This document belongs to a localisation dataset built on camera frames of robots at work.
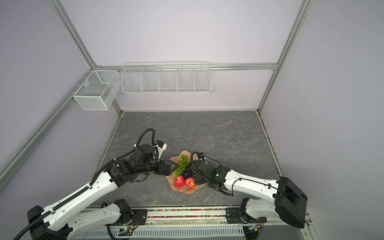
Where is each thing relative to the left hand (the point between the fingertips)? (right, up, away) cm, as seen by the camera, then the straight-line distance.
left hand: (170, 167), depth 72 cm
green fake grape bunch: (+4, -2, +15) cm, 16 cm away
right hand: (+14, -7, +9) cm, 18 cm away
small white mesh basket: (-52, +43, +26) cm, 72 cm away
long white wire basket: (-8, +52, +27) cm, 59 cm away
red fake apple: (+4, -9, +6) cm, 12 cm away
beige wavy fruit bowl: (-2, -9, +10) cm, 14 cm away
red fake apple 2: (+9, -10, +7) cm, 15 cm away
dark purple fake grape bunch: (+8, -6, +10) cm, 14 cm away
